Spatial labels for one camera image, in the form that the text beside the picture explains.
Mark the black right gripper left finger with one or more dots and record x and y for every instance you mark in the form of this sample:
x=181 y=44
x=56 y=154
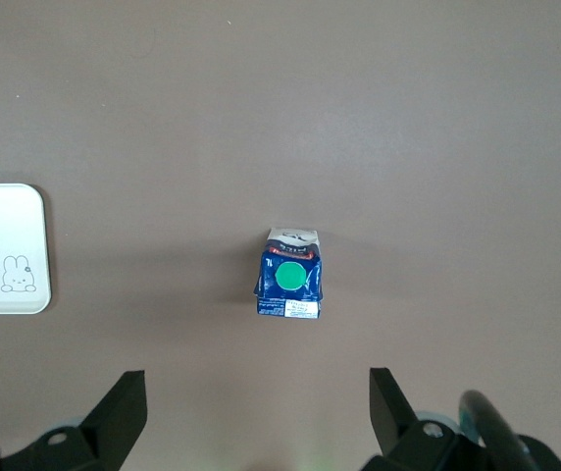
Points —
x=109 y=432

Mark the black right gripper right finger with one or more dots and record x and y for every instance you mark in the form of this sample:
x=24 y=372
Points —
x=398 y=436

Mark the brown table cover mat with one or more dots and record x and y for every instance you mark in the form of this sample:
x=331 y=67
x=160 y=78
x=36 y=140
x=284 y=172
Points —
x=280 y=98

